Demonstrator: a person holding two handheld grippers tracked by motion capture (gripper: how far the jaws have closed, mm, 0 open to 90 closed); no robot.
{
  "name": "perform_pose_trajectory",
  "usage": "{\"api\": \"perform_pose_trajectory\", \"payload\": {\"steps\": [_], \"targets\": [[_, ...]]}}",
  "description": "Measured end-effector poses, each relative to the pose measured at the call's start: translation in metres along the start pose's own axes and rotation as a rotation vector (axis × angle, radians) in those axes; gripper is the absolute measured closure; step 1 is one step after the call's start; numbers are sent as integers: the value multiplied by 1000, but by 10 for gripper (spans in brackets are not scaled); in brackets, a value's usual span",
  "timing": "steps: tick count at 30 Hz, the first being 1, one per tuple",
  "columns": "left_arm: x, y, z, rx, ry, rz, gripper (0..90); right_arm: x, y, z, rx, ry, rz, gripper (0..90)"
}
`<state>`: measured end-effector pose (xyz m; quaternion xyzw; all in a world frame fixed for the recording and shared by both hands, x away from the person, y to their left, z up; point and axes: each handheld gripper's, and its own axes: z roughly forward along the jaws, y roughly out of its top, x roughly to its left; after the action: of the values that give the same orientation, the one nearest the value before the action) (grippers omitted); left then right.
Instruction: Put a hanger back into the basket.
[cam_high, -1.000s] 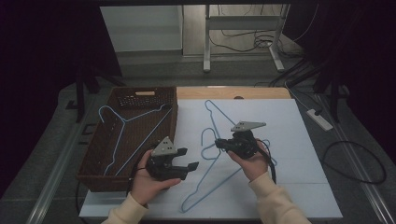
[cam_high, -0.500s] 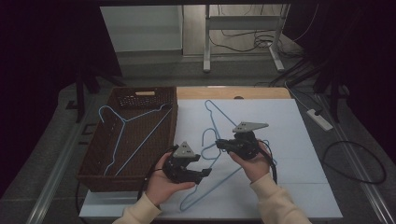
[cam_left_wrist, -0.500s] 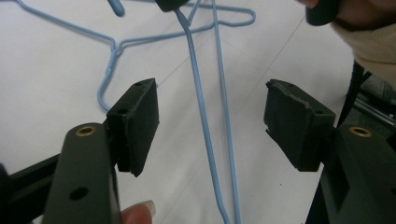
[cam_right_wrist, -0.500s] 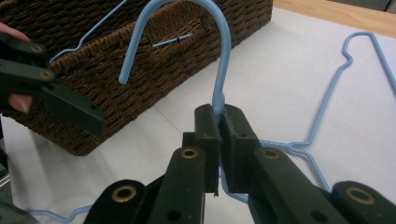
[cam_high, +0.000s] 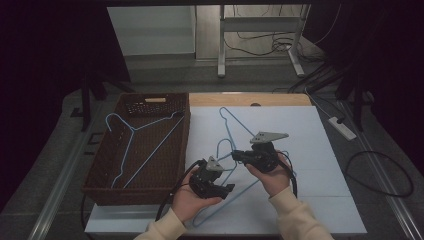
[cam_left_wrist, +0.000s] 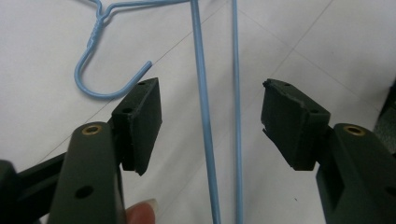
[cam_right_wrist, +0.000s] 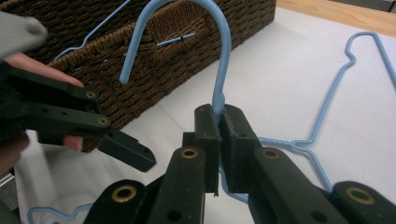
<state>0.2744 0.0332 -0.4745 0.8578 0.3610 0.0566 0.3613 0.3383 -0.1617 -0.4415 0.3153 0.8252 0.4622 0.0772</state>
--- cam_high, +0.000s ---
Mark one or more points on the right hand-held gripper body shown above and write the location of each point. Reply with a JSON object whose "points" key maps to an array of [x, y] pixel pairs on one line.
{"points": [[263, 156]]}

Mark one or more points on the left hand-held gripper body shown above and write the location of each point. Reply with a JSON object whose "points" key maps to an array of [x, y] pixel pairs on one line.
{"points": [[205, 181]]}

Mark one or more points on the brown woven basket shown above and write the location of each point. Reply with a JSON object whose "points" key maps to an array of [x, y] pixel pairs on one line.
{"points": [[160, 173]]}

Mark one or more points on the person's left hand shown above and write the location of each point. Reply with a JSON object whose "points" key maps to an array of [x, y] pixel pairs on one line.
{"points": [[188, 203]]}

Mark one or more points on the person's right hand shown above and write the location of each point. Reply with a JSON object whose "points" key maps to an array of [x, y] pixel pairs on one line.
{"points": [[275, 181]]}

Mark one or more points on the white table cover board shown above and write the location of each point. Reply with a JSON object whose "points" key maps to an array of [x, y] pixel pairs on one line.
{"points": [[316, 166]]}

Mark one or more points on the white power strip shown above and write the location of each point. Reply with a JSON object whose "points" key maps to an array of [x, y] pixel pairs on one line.
{"points": [[343, 129]]}

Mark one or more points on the black stand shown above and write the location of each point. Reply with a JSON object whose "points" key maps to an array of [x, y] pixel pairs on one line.
{"points": [[86, 100], [358, 106]]}

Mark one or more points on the white cabinet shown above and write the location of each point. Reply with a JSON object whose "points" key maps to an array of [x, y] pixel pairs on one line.
{"points": [[150, 30]]}

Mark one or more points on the dark curtain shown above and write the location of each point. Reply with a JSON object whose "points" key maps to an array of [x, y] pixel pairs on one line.
{"points": [[40, 83], [393, 60]]}

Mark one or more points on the white desk frame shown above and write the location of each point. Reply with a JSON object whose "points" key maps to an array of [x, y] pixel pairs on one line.
{"points": [[260, 24]]}

